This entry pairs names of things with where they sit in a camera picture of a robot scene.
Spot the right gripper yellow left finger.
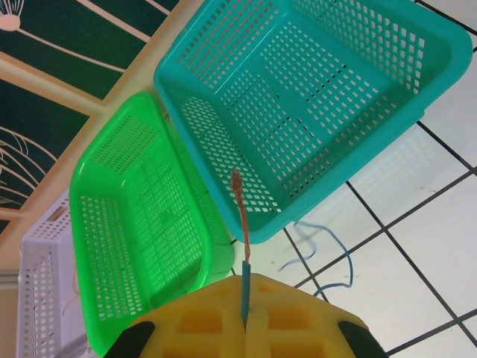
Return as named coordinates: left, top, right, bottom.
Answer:
left=100, top=274, right=247, bottom=358

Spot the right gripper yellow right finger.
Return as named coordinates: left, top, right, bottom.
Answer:
left=246, top=274, right=387, bottom=358

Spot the blue wire with copper end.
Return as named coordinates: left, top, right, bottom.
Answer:
left=230, top=169, right=356, bottom=326

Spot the green perforated plastic basket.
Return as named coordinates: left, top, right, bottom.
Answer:
left=69, top=92, right=236, bottom=357

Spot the lilac perforated plastic basket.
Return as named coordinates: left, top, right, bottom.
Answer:
left=16, top=186, right=98, bottom=358

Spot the teal perforated plastic basket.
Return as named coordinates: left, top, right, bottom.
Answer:
left=153, top=0, right=473, bottom=245

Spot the aluminium corner post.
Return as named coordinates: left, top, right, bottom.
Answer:
left=0, top=268, right=19, bottom=291

